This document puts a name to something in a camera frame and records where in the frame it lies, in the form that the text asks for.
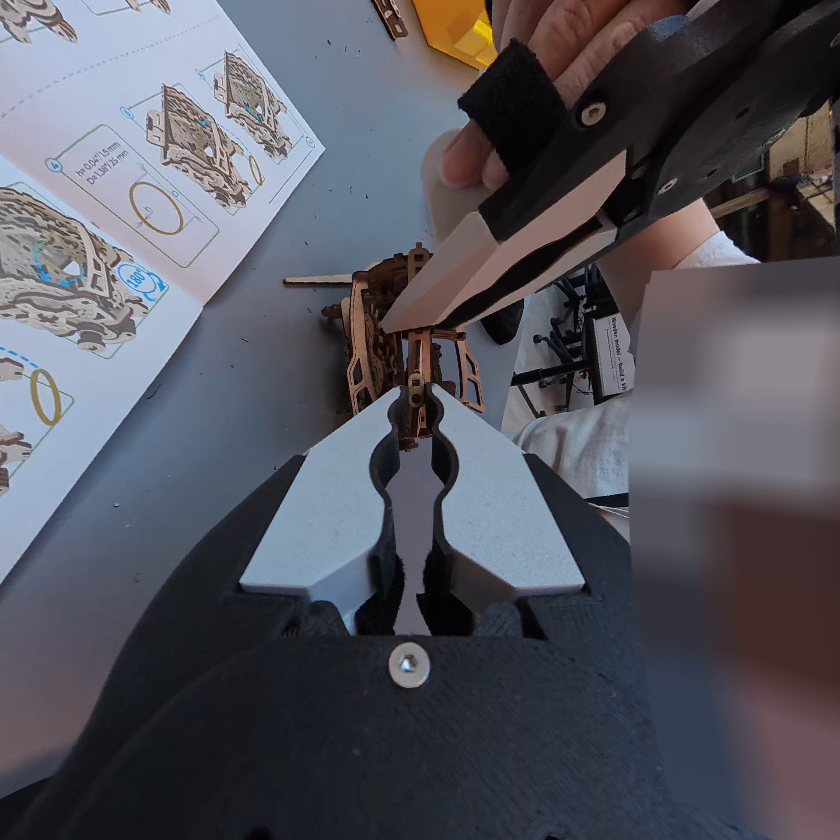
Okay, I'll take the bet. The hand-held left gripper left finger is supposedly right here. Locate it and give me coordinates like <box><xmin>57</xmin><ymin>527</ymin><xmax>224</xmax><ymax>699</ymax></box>
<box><xmin>238</xmin><ymin>386</ymin><xmax>406</xmax><ymax>636</ymax></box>

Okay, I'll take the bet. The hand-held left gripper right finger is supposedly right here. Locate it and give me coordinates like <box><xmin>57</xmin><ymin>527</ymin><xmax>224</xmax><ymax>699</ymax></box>
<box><xmin>417</xmin><ymin>383</ymin><xmax>586</xmax><ymax>636</ymax></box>

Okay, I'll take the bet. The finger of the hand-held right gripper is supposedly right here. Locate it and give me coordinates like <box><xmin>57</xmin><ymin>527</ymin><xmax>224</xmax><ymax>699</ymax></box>
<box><xmin>445</xmin><ymin>218</ymin><xmax>620</xmax><ymax>328</ymax></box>
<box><xmin>379</xmin><ymin>130</ymin><xmax>632</xmax><ymax>332</ymax></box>

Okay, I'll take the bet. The wooden mechanical model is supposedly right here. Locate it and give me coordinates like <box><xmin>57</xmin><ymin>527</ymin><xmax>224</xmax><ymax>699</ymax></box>
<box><xmin>283</xmin><ymin>241</ymin><xmax>488</xmax><ymax>455</ymax></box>

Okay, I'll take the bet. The person's right forearm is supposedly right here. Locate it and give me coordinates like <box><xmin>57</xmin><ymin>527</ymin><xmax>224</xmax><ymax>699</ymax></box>
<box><xmin>600</xmin><ymin>196</ymin><xmax>767</xmax><ymax>322</ymax></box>

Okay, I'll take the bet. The person's right hand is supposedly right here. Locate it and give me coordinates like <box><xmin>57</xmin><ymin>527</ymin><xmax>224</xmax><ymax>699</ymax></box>
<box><xmin>440</xmin><ymin>0</ymin><xmax>690</xmax><ymax>193</ymax></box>

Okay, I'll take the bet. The black chair armrest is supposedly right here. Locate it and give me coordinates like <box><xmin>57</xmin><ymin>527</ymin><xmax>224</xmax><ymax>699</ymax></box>
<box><xmin>484</xmin><ymin>304</ymin><xmax>527</xmax><ymax>347</ymax></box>

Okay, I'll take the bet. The person's white shirt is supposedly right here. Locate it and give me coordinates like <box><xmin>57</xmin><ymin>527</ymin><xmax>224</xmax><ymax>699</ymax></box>
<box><xmin>502</xmin><ymin>392</ymin><xmax>632</xmax><ymax>519</ymax></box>

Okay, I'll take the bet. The white printed card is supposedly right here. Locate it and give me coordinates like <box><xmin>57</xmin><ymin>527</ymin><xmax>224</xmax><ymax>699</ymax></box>
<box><xmin>583</xmin><ymin>311</ymin><xmax>636</xmax><ymax>403</ymax></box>

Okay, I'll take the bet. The yellow box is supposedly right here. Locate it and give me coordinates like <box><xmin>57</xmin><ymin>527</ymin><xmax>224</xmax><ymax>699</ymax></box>
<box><xmin>411</xmin><ymin>0</ymin><xmax>494</xmax><ymax>70</ymax></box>

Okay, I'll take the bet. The small wooden strip part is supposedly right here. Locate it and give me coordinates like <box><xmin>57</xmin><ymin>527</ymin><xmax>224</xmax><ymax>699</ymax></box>
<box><xmin>370</xmin><ymin>0</ymin><xmax>410</xmax><ymax>42</ymax></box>

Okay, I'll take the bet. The illustrated instruction booklet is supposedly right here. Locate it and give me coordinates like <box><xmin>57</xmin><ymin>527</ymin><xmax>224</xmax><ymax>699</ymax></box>
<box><xmin>0</xmin><ymin>0</ymin><xmax>327</xmax><ymax>586</ymax></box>

